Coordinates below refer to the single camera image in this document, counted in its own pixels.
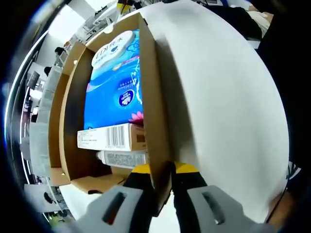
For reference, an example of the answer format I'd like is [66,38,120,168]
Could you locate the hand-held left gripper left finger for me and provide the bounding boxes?
[74,164,156,233]

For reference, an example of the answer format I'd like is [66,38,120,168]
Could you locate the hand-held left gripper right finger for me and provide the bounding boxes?
[170,162,271,233]

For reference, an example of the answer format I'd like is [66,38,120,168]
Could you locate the white printed tube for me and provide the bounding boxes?
[95,150,149,170]

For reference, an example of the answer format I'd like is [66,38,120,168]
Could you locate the white long carton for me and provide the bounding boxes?
[77,122,147,152]

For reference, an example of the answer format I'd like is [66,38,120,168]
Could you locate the blue flowered tissue pack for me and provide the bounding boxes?
[83,56,146,130]

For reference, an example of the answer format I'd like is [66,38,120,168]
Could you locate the brown cardboard shoe box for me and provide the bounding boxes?
[48,11,177,218]

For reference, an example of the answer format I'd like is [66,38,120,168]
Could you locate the light blue wet wipes pack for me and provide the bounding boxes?
[90,28,141,84]

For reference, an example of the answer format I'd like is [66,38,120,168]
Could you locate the person's black shirt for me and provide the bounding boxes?
[257,9,311,166]

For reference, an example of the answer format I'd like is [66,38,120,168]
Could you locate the white side desk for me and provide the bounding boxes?
[244,36,263,49]

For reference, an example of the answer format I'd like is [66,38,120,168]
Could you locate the wall screen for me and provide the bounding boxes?
[26,70,41,88]

